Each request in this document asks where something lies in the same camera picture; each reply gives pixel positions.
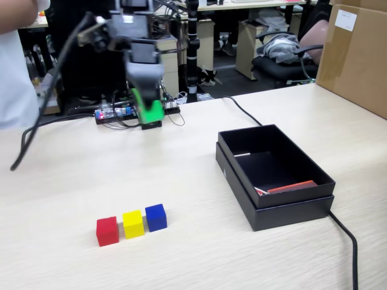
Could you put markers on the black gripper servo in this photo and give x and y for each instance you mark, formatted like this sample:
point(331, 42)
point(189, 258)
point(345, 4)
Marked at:
point(145, 52)

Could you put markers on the green wooden cube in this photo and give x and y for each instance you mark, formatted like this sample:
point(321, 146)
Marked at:
point(154, 113)

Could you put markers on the blue wooden cube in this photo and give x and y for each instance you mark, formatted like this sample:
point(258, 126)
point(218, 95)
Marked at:
point(155, 219)

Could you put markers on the yellow wooden cube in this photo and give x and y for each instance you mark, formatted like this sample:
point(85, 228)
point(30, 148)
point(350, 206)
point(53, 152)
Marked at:
point(133, 225)

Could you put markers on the red wooden cube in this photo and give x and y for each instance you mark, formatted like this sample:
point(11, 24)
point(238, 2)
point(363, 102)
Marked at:
point(107, 232)

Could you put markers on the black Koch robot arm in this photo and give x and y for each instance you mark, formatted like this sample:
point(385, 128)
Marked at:
point(130, 27)

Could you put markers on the standing person bare forearm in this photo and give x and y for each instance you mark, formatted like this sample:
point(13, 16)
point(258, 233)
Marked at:
point(15, 15)

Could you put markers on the black box tray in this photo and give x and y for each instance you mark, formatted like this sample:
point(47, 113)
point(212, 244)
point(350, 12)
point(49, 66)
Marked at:
point(302, 196)

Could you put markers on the black open box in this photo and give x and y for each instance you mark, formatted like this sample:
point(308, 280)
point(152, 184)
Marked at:
point(287, 217)

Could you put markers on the large cardboard box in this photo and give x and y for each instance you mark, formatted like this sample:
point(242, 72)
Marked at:
point(356, 60)

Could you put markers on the beige drawer cabinet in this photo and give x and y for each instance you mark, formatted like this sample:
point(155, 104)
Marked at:
point(169, 60)

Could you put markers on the black mesh chair backrest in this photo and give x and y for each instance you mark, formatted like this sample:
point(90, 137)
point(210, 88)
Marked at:
point(90, 75)

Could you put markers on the black white sneakers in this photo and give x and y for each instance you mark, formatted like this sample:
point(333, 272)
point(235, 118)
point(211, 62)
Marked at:
point(208, 78)

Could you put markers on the black pole white rings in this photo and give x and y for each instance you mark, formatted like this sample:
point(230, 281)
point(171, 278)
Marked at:
point(192, 30)

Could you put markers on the seated person dark legs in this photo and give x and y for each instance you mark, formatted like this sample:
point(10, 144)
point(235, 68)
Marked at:
point(229, 39)

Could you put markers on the white shirt person torso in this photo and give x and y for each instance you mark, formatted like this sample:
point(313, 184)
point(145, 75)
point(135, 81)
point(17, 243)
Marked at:
point(15, 84)

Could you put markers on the beige office desk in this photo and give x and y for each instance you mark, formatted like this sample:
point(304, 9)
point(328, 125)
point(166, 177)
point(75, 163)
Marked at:
point(242, 6)

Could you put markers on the black office chair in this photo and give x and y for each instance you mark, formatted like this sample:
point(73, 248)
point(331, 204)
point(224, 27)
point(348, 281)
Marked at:
point(272, 68)

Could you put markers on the grey clothing pile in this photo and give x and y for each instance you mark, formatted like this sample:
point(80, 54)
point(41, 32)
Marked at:
point(281, 48)

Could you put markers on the seated person black shirt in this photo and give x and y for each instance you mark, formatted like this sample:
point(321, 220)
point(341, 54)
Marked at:
point(314, 12)

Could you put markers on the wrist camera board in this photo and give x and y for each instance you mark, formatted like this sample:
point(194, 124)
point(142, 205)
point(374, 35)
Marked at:
point(96, 39)

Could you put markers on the beige pedestal cabinet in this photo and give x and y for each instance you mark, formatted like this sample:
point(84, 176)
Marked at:
point(245, 54)

